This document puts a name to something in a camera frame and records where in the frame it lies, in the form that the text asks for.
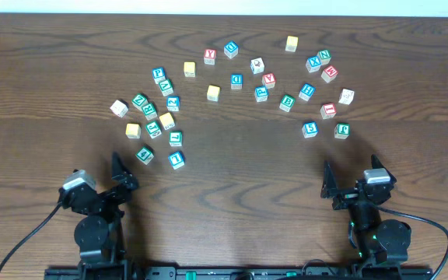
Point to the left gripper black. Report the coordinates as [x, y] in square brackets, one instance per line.
[120, 197]

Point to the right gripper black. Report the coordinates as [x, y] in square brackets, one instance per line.
[346, 195]

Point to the red A block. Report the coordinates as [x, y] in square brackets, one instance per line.
[268, 80]

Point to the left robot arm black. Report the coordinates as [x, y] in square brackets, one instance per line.
[99, 235]

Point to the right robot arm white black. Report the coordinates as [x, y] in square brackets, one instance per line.
[261, 210]

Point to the green 4 block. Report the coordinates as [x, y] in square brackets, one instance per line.
[145, 155]

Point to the yellow G block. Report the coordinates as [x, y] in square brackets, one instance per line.
[133, 131]

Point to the green J block right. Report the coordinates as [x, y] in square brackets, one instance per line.
[342, 130]

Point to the green j block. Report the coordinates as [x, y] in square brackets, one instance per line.
[342, 130]
[153, 129]

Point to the green J block left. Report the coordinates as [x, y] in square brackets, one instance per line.
[153, 129]

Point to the blue T block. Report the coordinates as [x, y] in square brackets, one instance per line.
[176, 160]

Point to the blue 5 block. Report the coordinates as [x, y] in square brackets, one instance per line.
[310, 129]

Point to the white block red U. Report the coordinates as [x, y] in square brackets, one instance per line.
[119, 108]

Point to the green 7 block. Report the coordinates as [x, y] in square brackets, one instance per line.
[176, 139]

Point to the green R block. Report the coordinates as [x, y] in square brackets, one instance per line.
[149, 111]

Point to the red I block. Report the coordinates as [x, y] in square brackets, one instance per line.
[328, 110]

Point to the yellow block near R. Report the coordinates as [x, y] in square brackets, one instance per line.
[167, 121]

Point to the green Z block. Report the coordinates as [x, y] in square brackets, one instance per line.
[139, 101]

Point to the white block right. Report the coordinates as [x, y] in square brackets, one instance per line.
[346, 96]

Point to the blue 2 block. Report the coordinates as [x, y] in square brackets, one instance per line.
[173, 103]

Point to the blue H block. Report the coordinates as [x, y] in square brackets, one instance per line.
[306, 92]

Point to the green V block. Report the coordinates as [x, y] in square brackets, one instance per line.
[166, 87]

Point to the green B block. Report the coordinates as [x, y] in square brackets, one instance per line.
[287, 102]

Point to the red M block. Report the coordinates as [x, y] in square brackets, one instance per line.
[329, 73]

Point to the blue P block left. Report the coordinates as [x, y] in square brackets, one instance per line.
[158, 74]

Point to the blue X block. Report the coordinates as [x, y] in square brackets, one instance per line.
[313, 64]

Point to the yellow block centre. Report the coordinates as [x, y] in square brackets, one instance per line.
[213, 93]

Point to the green N block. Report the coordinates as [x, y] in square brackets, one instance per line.
[324, 56]

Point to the yellow block top left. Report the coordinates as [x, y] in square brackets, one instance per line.
[189, 69]

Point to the white picture block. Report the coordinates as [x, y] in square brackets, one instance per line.
[257, 65]

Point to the yellow block top right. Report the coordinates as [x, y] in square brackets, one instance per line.
[291, 43]

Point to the red Y block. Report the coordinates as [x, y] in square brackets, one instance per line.
[210, 56]

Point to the blue D block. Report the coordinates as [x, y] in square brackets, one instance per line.
[236, 81]

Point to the blue Q block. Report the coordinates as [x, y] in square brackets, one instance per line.
[231, 49]

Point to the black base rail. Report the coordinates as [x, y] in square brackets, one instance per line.
[172, 273]

